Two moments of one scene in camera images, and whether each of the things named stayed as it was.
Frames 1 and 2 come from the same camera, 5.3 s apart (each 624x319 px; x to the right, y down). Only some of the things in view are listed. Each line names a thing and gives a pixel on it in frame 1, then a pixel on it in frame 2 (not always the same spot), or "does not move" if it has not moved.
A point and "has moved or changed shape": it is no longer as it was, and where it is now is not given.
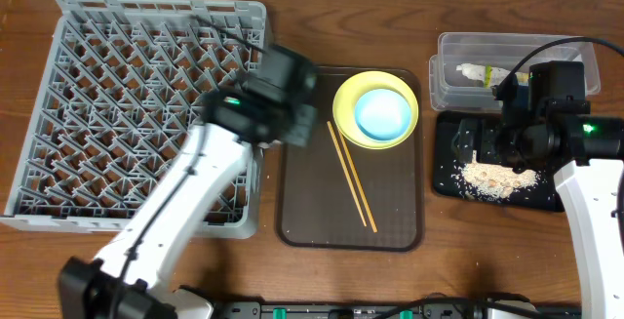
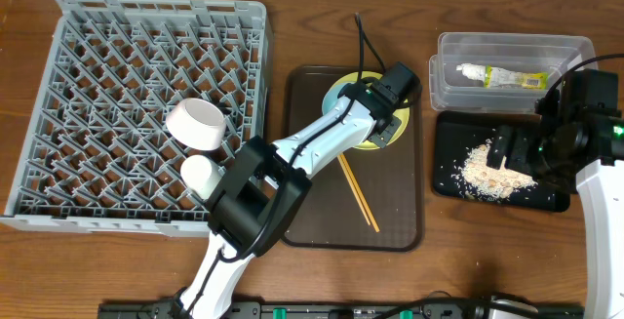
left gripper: (302, 132) to (389, 132)
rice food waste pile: (493, 180) does not move
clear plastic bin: (461, 76) does not move
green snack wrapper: (489, 75) does not move
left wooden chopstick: (330, 125) does not move
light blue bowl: (382, 114) has moved or changed shape
